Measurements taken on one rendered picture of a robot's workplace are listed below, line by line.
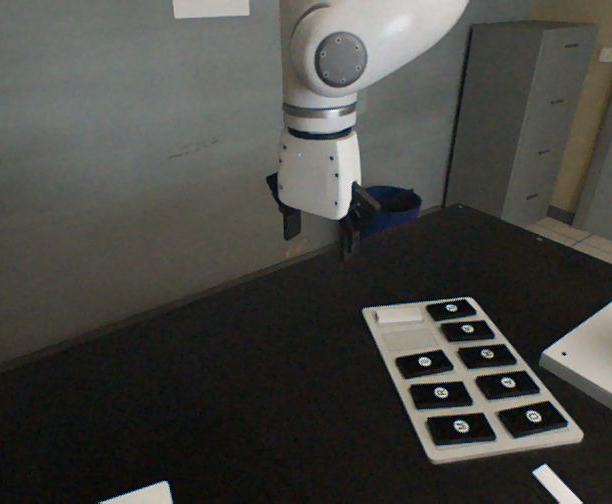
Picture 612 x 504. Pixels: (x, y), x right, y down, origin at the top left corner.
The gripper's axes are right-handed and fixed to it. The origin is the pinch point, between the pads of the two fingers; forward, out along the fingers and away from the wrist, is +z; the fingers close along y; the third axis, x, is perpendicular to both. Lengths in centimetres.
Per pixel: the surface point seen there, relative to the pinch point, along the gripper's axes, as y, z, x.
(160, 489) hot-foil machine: 13.2, -3.1, -36.5
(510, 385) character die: 24.4, 34.4, 25.5
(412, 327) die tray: 2.4, 35.8, 31.5
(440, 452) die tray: 19.6, 35.0, 5.5
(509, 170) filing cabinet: -35, 82, 260
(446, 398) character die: 16.3, 34.2, 15.7
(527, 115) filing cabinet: -32, 48, 263
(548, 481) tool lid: 33.6, 14.9, -6.4
